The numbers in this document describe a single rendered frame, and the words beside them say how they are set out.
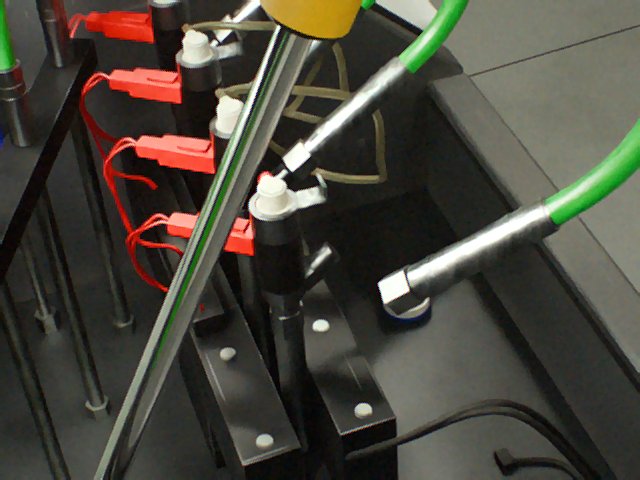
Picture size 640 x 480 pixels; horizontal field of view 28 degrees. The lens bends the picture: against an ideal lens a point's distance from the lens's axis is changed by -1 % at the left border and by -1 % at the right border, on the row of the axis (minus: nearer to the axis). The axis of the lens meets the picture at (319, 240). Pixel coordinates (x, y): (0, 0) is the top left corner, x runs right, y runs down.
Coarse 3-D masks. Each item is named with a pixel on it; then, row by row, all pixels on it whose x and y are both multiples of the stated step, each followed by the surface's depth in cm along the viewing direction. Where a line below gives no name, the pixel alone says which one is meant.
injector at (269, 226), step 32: (288, 192) 71; (256, 224) 70; (288, 224) 70; (256, 256) 72; (288, 256) 71; (320, 256) 74; (288, 288) 73; (288, 320) 75; (288, 352) 77; (288, 384) 79; (288, 416) 82
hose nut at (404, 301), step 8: (400, 272) 63; (384, 280) 63; (392, 280) 63; (400, 280) 63; (384, 288) 63; (392, 288) 63; (400, 288) 63; (408, 288) 63; (384, 296) 63; (392, 296) 63; (400, 296) 63; (408, 296) 63; (416, 296) 63; (392, 304) 63; (400, 304) 63; (408, 304) 63; (416, 304) 63; (400, 312) 64
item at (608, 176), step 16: (624, 144) 57; (608, 160) 57; (624, 160) 57; (592, 176) 58; (608, 176) 57; (624, 176) 57; (560, 192) 59; (576, 192) 58; (592, 192) 58; (608, 192) 58; (560, 208) 59; (576, 208) 59; (560, 224) 60
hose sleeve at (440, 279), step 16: (528, 208) 60; (544, 208) 59; (496, 224) 61; (512, 224) 60; (528, 224) 60; (544, 224) 59; (464, 240) 62; (480, 240) 61; (496, 240) 60; (512, 240) 60; (528, 240) 60; (432, 256) 62; (448, 256) 62; (464, 256) 61; (480, 256) 61; (496, 256) 61; (416, 272) 62; (432, 272) 62; (448, 272) 62; (464, 272) 62; (416, 288) 63; (432, 288) 62
